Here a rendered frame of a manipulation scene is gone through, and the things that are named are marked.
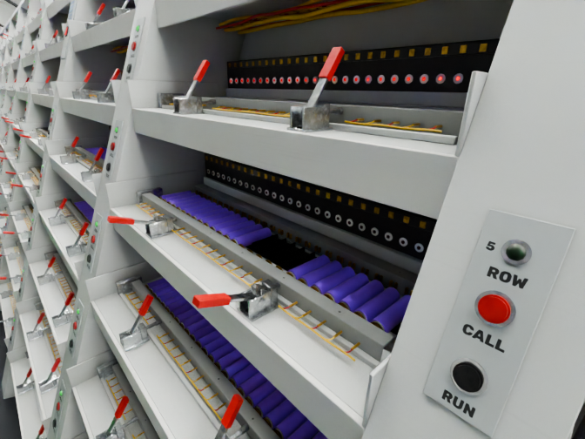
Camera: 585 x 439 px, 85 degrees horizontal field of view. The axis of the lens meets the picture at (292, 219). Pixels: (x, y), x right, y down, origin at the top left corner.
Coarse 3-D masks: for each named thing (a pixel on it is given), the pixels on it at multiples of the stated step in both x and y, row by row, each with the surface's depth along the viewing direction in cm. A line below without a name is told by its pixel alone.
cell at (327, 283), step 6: (342, 270) 40; (348, 270) 40; (330, 276) 38; (336, 276) 38; (342, 276) 39; (348, 276) 39; (318, 282) 37; (324, 282) 37; (330, 282) 37; (336, 282) 38; (318, 288) 36; (324, 288) 36; (330, 288) 37
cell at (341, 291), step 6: (354, 276) 38; (360, 276) 38; (366, 276) 39; (342, 282) 38; (348, 282) 37; (354, 282) 37; (360, 282) 38; (366, 282) 38; (336, 288) 36; (342, 288) 36; (348, 288) 36; (354, 288) 37; (330, 294) 35; (336, 294) 35; (342, 294) 36; (348, 294) 36; (336, 300) 35
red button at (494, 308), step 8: (488, 296) 18; (496, 296) 18; (480, 304) 18; (488, 304) 18; (496, 304) 18; (504, 304) 18; (480, 312) 18; (488, 312) 18; (496, 312) 18; (504, 312) 18; (488, 320) 18; (496, 320) 18; (504, 320) 18
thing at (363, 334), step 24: (216, 240) 46; (240, 264) 42; (264, 264) 40; (288, 288) 35; (312, 288) 35; (312, 312) 33; (336, 312) 31; (336, 336) 30; (360, 336) 29; (384, 336) 28
